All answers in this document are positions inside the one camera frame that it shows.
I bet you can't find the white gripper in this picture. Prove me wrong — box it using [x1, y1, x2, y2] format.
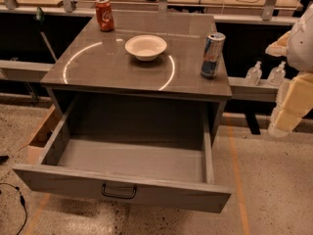
[265, 31, 313, 138]

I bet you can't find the blue silver redbull can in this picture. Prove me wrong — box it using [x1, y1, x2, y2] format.
[201, 32, 226, 78]

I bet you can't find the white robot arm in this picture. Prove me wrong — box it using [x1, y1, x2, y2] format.
[265, 4, 313, 137]

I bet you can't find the grey drawer cabinet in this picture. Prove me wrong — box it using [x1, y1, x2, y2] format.
[41, 11, 232, 136]

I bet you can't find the open grey top drawer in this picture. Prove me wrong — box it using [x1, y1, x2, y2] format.
[13, 94, 231, 213]

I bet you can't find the red coca-cola can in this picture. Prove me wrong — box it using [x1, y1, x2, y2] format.
[95, 0, 114, 31]

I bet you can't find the right clear sanitizer bottle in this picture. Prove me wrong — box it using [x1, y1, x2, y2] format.
[267, 61, 286, 86]

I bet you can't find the clear sanitizer bottle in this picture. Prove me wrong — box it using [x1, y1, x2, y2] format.
[267, 61, 286, 86]
[246, 61, 262, 86]

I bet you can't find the left clear sanitizer bottle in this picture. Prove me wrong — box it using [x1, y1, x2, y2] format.
[246, 61, 262, 86]

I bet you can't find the white bowl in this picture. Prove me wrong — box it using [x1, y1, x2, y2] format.
[125, 35, 167, 62]

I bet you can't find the black drawer handle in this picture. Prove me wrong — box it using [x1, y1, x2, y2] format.
[101, 184, 137, 200]

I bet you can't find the black floor cable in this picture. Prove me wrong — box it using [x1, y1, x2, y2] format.
[0, 181, 28, 235]

